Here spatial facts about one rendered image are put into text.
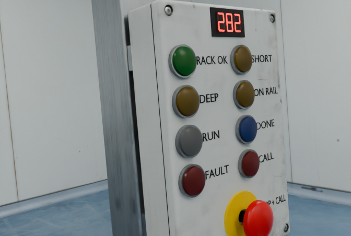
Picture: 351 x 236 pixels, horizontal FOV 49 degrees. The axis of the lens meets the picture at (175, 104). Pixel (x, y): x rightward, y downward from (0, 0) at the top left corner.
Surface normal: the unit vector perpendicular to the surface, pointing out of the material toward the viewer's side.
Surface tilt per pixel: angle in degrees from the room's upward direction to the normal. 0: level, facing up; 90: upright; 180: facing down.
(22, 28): 90
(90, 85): 90
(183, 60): 90
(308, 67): 90
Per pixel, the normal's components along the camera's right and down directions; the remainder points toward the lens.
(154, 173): -0.77, 0.10
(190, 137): 0.61, -0.05
